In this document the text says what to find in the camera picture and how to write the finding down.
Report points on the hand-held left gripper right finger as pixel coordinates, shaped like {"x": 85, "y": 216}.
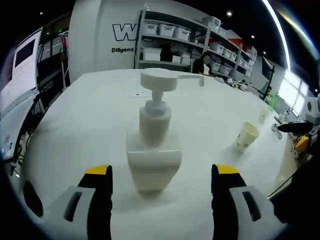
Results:
{"x": 225, "y": 210}

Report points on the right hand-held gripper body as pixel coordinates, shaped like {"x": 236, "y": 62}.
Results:
{"x": 313, "y": 110}

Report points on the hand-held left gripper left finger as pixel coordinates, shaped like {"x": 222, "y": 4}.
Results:
{"x": 100, "y": 210}

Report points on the white paper cup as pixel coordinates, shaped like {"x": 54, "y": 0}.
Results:
{"x": 263, "y": 115}
{"x": 246, "y": 138}

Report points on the white pump bottle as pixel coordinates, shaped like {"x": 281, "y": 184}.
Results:
{"x": 153, "y": 160}

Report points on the green plastic object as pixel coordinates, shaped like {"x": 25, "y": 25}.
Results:
{"x": 273, "y": 102}

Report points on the ceiling light strip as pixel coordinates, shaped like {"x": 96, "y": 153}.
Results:
{"x": 280, "y": 32}

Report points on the grey metal shelf rack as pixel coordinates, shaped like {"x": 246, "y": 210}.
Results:
{"x": 200, "y": 45}

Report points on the row of white storage bins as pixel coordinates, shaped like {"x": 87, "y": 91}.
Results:
{"x": 180, "y": 32}

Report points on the computer monitor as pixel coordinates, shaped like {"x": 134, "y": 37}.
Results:
{"x": 18, "y": 75}

